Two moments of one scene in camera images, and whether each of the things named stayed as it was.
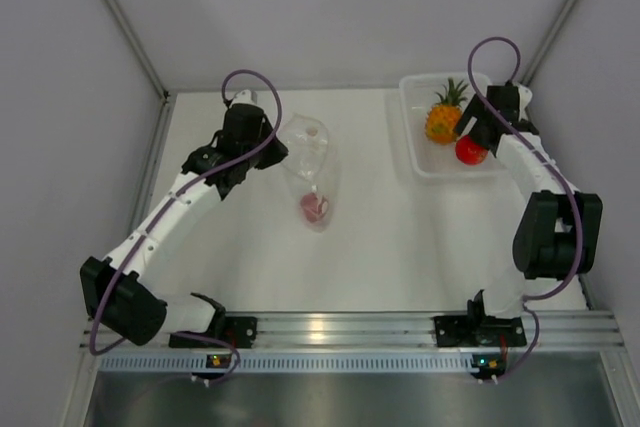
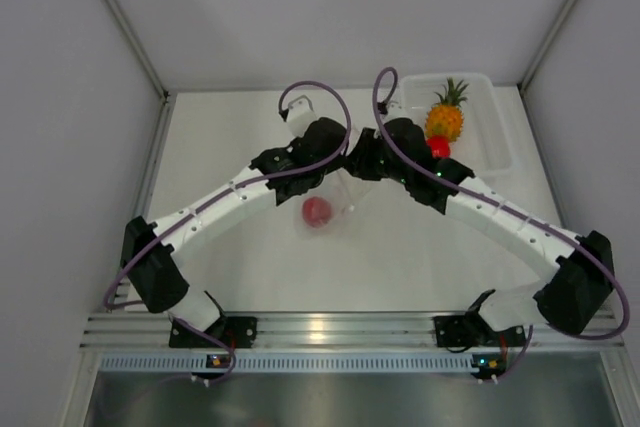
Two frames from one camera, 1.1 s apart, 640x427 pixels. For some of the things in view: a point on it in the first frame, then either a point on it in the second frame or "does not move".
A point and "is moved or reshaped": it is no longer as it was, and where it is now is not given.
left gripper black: (278, 151) to (335, 162)
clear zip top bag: (309, 157) is moved or reshaped
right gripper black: (474, 110) to (359, 161)
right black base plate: (463, 332) does not move
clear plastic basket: (418, 94) does not move
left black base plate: (239, 332) does not move
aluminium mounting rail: (564, 330) does not move
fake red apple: (469, 152) to (439, 146)
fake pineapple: (443, 119) does not move
